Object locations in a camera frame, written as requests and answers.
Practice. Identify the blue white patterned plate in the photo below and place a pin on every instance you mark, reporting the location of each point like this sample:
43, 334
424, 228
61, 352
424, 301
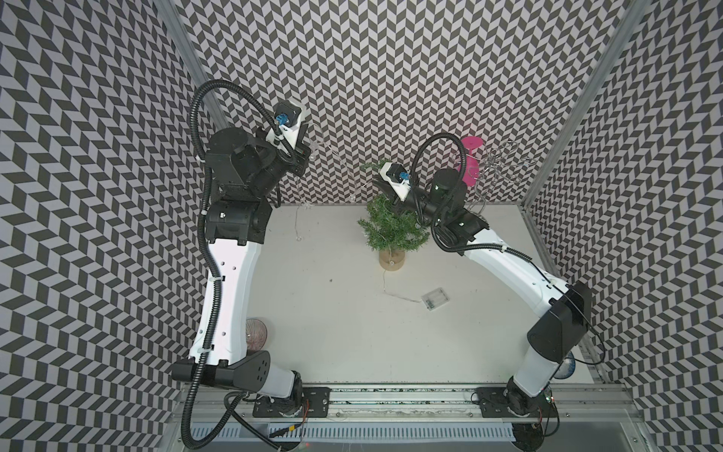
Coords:
567, 368

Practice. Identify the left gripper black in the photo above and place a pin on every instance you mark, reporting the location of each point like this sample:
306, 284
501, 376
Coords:
298, 158

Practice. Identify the pink ribbed glass plate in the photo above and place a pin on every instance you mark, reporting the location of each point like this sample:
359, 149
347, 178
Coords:
256, 334

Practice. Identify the chrome wire glass rack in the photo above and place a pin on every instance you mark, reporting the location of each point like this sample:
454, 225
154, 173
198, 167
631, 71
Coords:
505, 167

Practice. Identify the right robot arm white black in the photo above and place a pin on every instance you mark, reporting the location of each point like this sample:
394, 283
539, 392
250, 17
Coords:
563, 309

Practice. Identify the left corner metal post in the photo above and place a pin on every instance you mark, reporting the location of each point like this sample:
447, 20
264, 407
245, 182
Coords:
192, 56

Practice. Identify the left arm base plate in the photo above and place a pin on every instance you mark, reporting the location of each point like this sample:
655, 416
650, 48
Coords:
312, 402

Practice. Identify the small green christmas tree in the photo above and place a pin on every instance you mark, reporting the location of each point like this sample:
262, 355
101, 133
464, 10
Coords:
391, 235

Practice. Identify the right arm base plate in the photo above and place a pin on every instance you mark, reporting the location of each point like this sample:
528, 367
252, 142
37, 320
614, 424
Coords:
496, 402

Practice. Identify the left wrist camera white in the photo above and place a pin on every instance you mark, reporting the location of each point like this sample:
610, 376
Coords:
292, 119

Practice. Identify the aluminium front rail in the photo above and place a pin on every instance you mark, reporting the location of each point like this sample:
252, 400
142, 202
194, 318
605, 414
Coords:
451, 402

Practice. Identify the right corner metal post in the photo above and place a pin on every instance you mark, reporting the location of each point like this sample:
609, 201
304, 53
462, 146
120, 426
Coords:
622, 34

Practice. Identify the white ribbed vent strip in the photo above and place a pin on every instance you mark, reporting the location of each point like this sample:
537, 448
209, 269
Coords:
399, 433

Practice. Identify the corner metal post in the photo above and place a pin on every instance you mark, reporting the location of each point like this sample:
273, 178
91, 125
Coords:
622, 34
192, 56

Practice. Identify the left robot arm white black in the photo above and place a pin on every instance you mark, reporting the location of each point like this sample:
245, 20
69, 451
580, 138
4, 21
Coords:
240, 170

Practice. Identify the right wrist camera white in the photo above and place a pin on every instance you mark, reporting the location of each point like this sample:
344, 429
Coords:
397, 178

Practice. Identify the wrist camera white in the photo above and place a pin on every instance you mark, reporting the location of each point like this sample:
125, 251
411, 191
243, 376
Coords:
397, 178
292, 119

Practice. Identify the clear battery box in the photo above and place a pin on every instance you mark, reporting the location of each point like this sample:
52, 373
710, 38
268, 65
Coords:
435, 299

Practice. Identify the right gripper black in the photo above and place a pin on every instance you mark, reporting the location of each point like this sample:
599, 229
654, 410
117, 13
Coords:
393, 197

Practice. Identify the pink plastic wine glass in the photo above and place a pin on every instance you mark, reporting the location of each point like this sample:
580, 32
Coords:
472, 173

